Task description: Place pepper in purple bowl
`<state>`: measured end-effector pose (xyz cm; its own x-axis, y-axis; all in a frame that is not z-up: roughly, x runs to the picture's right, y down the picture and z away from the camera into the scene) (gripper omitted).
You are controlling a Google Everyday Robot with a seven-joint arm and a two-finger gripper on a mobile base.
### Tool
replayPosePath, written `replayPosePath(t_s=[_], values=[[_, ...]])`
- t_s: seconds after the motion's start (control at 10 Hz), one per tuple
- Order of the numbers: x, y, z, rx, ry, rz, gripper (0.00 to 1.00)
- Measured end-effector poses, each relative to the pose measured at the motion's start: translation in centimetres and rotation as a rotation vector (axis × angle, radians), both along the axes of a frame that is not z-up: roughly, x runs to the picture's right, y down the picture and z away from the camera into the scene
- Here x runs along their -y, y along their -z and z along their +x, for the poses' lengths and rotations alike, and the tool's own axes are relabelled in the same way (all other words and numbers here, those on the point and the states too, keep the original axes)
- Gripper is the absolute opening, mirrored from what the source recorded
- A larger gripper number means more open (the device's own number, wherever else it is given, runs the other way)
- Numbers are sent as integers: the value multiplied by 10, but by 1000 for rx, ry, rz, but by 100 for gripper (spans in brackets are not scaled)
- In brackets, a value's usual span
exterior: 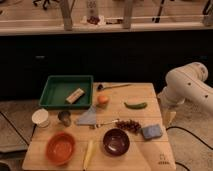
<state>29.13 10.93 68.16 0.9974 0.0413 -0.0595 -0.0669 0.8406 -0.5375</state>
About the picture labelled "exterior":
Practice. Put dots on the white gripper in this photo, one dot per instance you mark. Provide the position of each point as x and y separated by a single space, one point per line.
166 107

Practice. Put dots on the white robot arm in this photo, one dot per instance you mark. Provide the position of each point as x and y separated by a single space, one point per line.
185 82

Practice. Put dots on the purple bowl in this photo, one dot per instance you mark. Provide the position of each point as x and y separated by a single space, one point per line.
116 142

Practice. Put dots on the orange bowl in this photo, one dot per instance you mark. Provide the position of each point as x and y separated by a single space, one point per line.
60 148

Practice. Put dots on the blue sponge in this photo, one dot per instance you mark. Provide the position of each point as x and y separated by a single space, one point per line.
151 132

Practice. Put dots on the dark grapes bunch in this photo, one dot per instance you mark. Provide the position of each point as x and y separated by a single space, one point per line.
130 125

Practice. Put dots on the orange fruit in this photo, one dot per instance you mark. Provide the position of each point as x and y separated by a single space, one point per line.
102 100

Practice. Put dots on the blue cloth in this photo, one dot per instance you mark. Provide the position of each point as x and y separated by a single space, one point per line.
88 117

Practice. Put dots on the yellow banana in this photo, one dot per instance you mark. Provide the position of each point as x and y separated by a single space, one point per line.
88 154

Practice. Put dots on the wooden block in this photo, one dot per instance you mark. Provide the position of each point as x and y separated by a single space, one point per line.
75 95

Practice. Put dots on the small metal cup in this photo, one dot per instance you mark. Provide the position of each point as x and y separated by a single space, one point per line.
64 117

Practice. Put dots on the green plastic tray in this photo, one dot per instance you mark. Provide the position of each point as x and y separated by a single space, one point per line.
59 87

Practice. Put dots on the white paper cup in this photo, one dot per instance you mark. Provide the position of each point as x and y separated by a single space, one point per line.
41 118

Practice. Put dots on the black spoon wooden handle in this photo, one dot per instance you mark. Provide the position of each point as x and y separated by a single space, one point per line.
102 87

